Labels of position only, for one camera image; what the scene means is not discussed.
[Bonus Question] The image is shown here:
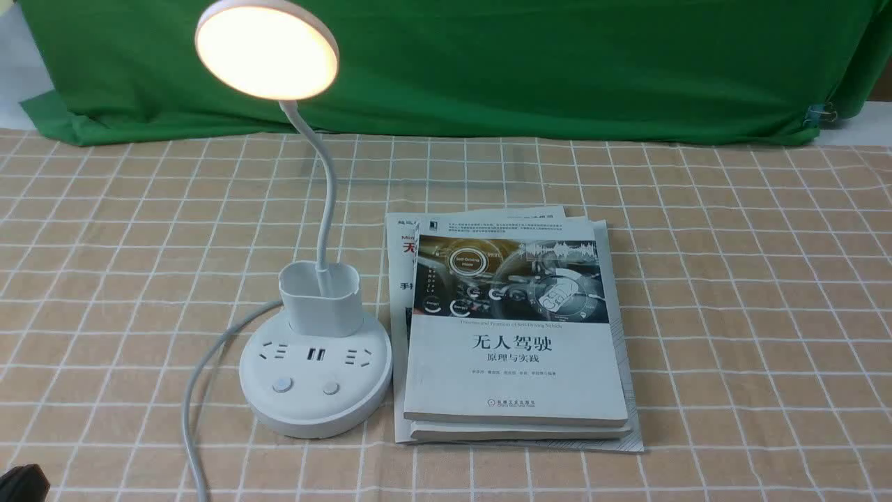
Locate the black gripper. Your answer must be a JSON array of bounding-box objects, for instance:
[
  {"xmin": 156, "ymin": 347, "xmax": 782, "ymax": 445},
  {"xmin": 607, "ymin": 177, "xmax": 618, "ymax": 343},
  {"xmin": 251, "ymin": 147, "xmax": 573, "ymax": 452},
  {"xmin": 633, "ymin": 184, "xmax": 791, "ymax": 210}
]
[{"xmin": 1, "ymin": 464, "xmax": 50, "ymax": 502}]

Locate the white desk lamp with sockets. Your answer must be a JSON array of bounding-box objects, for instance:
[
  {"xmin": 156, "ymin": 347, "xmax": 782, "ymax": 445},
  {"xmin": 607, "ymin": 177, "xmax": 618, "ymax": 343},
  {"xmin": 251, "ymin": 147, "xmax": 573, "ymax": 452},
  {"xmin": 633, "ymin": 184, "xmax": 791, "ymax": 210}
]
[{"xmin": 194, "ymin": 1, "xmax": 393, "ymax": 439}]

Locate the middle white book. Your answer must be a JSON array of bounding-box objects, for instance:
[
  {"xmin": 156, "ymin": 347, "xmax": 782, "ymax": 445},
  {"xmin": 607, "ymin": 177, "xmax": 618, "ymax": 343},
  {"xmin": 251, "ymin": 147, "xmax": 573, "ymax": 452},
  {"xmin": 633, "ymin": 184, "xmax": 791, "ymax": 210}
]
[{"xmin": 394, "ymin": 419, "xmax": 631, "ymax": 442}]

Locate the green backdrop cloth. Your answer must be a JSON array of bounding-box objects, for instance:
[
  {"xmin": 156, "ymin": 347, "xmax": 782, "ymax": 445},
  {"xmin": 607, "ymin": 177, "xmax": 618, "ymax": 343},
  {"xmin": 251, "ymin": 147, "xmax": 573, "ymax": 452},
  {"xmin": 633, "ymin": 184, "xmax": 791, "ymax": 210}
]
[{"xmin": 20, "ymin": 1, "xmax": 890, "ymax": 146}]

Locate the bottom white paperback book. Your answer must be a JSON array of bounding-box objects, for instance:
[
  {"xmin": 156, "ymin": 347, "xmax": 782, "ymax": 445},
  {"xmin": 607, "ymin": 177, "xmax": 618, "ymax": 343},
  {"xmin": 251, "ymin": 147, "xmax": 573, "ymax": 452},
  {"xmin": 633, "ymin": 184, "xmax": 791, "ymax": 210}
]
[{"xmin": 385, "ymin": 213, "xmax": 645, "ymax": 453}]

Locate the top self-driving textbook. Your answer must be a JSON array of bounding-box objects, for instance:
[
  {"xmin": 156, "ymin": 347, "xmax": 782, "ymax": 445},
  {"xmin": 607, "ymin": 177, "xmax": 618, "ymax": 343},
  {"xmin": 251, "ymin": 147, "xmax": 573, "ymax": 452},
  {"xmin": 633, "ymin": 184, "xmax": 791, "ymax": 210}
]
[{"xmin": 403, "ymin": 214, "xmax": 629, "ymax": 427}]

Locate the metal binder clip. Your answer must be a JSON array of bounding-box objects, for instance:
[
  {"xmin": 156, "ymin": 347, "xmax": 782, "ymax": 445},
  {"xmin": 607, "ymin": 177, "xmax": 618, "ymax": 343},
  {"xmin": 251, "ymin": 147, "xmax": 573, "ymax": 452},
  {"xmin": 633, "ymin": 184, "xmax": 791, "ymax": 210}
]
[{"xmin": 803, "ymin": 102, "xmax": 838, "ymax": 128}]

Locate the white lamp power cable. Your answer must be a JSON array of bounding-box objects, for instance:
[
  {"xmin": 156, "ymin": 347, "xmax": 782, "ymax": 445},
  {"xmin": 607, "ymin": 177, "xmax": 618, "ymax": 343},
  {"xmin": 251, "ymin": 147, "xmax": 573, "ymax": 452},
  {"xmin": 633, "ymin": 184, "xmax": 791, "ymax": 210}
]
[{"xmin": 182, "ymin": 298, "xmax": 284, "ymax": 502}]

